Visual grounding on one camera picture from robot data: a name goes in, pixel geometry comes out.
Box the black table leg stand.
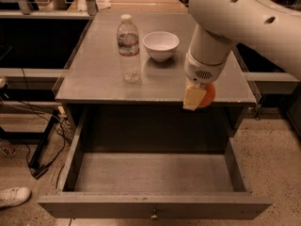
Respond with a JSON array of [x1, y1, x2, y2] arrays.
[[28, 110, 59, 179]]

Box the white ceramic bowl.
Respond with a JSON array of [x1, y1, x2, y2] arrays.
[[143, 31, 180, 62]]

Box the black floor cables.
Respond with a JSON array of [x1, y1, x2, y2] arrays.
[[0, 68, 74, 190]]

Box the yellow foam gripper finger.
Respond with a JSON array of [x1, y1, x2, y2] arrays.
[[183, 81, 207, 111]]

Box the orange fruit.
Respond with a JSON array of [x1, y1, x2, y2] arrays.
[[199, 83, 215, 107]]

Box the clear plastic water bottle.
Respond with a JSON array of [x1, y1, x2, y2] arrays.
[[117, 14, 141, 83]]

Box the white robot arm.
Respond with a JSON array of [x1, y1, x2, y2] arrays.
[[183, 0, 301, 111]]

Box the open grey top drawer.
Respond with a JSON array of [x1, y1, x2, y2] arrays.
[[38, 108, 272, 219]]

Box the small metal drawer knob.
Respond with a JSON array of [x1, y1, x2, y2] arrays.
[[150, 208, 158, 220]]

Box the white sneaker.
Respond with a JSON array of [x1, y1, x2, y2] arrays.
[[0, 187, 31, 208]]

